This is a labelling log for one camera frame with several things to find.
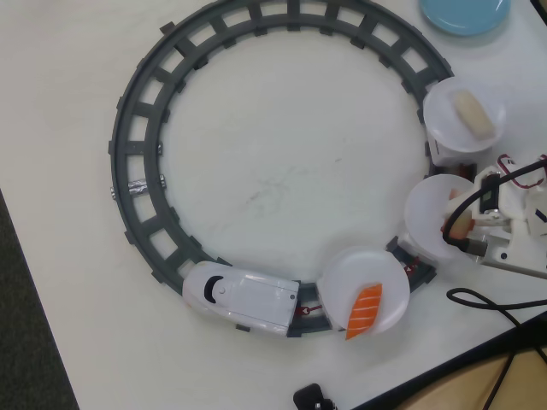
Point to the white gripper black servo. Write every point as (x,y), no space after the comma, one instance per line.
(482,220)

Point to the shrimp sushi piece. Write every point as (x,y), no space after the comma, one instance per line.
(460,226)

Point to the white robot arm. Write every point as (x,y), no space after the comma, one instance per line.
(538,213)

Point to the white squid sushi piece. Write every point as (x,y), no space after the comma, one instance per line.
(472,113)

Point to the salmon sushi piece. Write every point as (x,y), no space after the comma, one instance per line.
(363,309)

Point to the blue round dish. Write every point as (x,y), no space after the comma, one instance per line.
(463,15)

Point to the white Shinkansen toy locomotive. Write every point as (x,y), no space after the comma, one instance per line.
(243,299)

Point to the white round plate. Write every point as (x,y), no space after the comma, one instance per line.
(444,124)
(425,213)
(354,269)

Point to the black power adapter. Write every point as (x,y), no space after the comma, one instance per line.
(314,399)

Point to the silver foil tape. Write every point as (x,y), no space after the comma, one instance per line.
(137,188)

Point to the grey circular toy track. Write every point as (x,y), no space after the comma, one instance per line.
(137,115)

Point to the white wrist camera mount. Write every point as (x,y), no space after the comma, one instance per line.
(508,256)

